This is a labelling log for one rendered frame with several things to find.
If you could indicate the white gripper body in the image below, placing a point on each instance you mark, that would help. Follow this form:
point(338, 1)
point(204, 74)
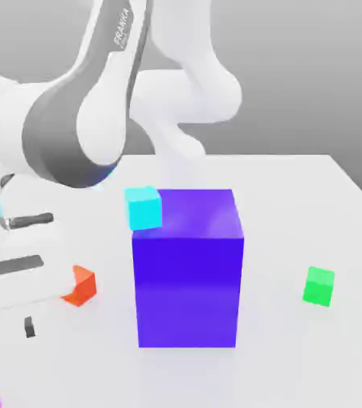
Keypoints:
point(12, 287)

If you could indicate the large blue box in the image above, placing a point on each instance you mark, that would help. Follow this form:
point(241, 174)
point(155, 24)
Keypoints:
point(187, 287)

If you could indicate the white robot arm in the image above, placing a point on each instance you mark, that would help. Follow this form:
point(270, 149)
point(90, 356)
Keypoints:
point(56, 134)

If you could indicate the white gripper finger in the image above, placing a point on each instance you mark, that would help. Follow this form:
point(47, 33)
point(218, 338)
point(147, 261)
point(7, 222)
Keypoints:
point(29, 327)

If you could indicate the small cyan cube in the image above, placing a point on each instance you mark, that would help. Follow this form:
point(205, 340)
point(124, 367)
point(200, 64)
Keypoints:
point(144, 208)

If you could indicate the small green cube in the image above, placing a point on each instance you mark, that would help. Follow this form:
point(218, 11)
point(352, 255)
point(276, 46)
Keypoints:
point(318, 288)

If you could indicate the small orange cube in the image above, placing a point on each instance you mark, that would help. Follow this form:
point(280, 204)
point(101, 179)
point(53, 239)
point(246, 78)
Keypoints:
point(83, 291)

